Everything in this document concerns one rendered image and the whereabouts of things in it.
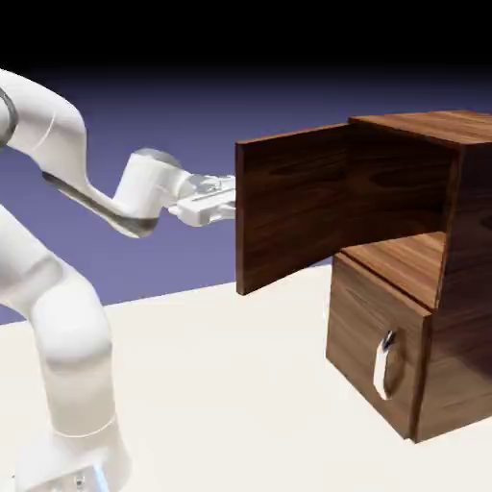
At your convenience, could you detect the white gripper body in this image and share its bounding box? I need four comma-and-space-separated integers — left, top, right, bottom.
167, 187, 237, 228

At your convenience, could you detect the dark wood cabinet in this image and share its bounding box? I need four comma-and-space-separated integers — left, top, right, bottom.
325, 110, 492, 445

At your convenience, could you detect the curved silver door handle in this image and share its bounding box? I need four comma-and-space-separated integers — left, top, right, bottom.
372, 329, 406, 402

